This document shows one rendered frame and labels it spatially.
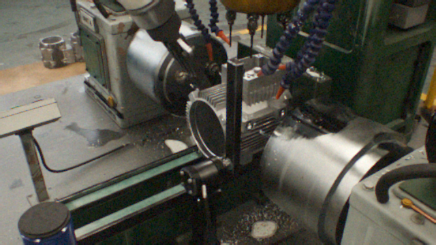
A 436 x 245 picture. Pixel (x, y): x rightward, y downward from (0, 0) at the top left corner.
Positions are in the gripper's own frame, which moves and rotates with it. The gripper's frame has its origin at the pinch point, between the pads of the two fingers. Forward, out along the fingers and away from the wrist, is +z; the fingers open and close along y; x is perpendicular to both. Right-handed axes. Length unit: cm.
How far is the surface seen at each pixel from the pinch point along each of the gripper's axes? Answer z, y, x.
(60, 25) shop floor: 133, 375, -7
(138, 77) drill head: 4.5, 24.4, 8.1
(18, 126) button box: -14.4, 15.3, 37.5
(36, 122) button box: -12.1, 15.0, 34.2
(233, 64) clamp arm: -14.5, -20.2, -1.5
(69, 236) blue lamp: -29, -38, 34
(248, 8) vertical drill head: -14.6, -11.2, -13.6
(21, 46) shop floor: 109, 340, 36
